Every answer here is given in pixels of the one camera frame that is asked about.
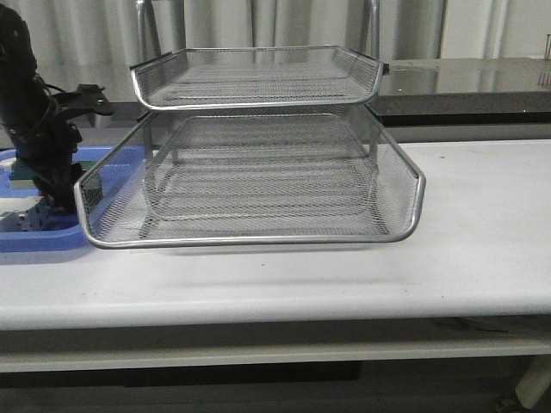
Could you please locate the small wire rack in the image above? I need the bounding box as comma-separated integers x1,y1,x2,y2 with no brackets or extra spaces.
538,34,551,89

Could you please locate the green terminal block module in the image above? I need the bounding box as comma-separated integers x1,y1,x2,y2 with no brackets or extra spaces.
9,159,102,203

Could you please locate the dark granite counter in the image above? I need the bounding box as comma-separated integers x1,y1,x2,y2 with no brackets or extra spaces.
0,59,551,130

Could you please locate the white circuit breaker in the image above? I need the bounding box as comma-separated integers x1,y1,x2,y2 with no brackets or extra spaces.
0,196,53,232

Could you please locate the blue plastic tray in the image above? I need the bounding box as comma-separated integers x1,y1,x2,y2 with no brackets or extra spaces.
1,145,145,253

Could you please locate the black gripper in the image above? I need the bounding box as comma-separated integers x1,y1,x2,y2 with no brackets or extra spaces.
15,84,115,213

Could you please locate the silver mesh tray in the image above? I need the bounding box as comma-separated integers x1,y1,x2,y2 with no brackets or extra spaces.
74,104,426,249
138,163,380,240
130,45,384,112

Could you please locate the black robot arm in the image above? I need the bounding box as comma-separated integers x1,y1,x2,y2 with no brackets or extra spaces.
1,5,115,213

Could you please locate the white table leg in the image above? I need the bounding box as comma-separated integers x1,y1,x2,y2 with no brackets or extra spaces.
515,354,551,410

